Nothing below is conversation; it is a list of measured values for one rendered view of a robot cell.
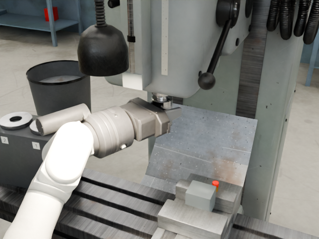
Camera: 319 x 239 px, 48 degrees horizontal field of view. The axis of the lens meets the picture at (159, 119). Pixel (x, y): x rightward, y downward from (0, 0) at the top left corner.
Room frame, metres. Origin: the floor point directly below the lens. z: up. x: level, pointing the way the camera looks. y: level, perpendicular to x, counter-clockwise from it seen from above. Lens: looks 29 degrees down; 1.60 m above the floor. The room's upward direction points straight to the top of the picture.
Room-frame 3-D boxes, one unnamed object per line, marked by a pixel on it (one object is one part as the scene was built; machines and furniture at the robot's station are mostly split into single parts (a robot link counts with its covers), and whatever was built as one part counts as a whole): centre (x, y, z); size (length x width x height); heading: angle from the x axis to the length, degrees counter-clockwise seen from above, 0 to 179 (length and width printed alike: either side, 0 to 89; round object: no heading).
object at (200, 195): (0.66, -0.10, 1.02); 0.06 x 0.05 x 0.06; 66
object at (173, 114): (0.68, -0.03, 1.24); 0.06 x 0.02 x 0.03; 131
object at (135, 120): (0.64, 0.06, 1.23); 0.13 x 0.12 x 0.10; 41
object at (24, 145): (0.89, 0.36, 1.01); 0.22 x 0.12 x 0.20; 73
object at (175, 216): (0.61, -0.08, 1.00); 0.15 x 0.06 x 0.04; 66
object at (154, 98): (0.70, -0.01, 1.26); 0.05 x 0.05 x 0.01
